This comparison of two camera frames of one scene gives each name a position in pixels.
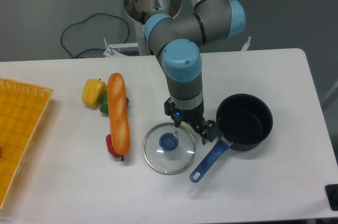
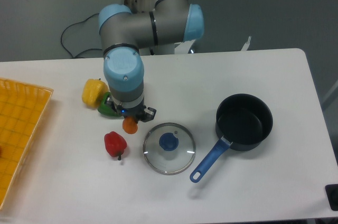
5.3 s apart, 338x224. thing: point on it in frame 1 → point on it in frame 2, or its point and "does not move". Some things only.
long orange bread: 120,136 → 129,125
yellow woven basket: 22,106 does not move
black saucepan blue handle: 243,122 does not move
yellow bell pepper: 93,92 does not move
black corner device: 331,191 does not move
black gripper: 195,117 → 141,113
